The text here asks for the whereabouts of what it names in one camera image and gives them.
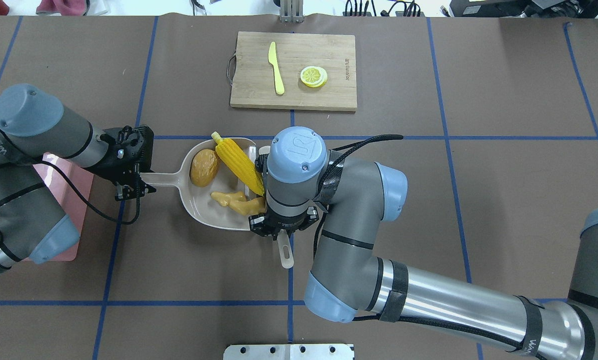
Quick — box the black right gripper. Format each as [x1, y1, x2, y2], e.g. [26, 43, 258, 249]
[249, 207, 319, 239]

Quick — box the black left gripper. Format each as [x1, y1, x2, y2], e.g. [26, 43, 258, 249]
[91, 125, 157, 202]

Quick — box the white hand brush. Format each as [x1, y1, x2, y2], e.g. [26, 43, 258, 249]
[246, 145, 294, 269]

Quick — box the toy ginger root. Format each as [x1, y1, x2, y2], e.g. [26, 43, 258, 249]
[210, 191, 266, 217]

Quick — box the white plastic dustpan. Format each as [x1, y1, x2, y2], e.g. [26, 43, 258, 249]
[141, 137, 267, 232]

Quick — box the toy brown potato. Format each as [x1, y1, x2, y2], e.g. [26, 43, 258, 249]
[190, 149, 220, 188]

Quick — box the yellow toy corn cob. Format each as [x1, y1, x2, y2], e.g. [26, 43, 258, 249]
[210, 131, 265, 196]

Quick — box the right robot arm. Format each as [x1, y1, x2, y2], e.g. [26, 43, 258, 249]
[354, 136, 598, 300]

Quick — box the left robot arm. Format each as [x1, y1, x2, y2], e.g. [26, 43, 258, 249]
[0, 83, 155, 275]

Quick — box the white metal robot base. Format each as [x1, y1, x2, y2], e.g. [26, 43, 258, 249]
[223, 342, 355, 360]

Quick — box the pink plastic bin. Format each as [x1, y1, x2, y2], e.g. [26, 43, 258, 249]
[0, 114, 95, 262]

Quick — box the wooden cutting board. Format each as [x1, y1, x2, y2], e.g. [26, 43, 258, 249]
[230, 30, 358, 112]

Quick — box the toy lemon slice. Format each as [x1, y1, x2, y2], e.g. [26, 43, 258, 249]
[299, 66, 328, 88]

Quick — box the yellow plastic toy knife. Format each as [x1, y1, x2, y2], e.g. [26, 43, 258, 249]
[267, 41, 285, 96]

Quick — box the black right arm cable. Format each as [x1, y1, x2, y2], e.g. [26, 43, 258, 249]
[311, 133, 549, 360]

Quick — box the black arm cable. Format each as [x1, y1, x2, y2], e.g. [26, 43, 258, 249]
[0, 160, 142, 261]
[311, 133, 549, 360]

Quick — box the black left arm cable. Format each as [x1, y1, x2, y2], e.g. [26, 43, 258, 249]
[0, 160, 142, 261]

